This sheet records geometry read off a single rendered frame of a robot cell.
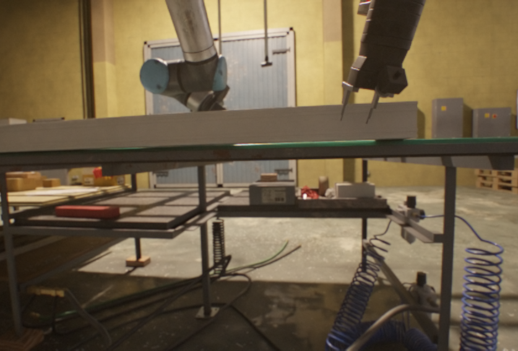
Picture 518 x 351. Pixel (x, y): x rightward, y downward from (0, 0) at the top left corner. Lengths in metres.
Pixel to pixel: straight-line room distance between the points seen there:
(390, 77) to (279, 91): 6.87
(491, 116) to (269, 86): 5.26
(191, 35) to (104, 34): 8.36
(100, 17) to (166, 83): 8.52
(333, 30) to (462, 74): 3.28
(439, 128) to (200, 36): 7.23
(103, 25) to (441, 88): 8.78
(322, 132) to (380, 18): 0.22
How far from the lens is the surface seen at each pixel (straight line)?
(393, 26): 0.47
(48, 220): 1.46
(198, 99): 0.90
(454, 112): 7.89
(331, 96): 6.93
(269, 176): 1.51
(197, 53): 0.75
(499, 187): 7.50
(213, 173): 7.45
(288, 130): 0.58
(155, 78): 0.82
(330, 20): 7.48
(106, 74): 8.73
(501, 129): 8.40
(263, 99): 7.29
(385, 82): 0.45
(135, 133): 0.69
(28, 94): 10.96
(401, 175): 7.61
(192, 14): 0.72
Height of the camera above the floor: 0.84
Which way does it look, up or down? 4 degrees down
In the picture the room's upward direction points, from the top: 1 degrees counter-clockwise
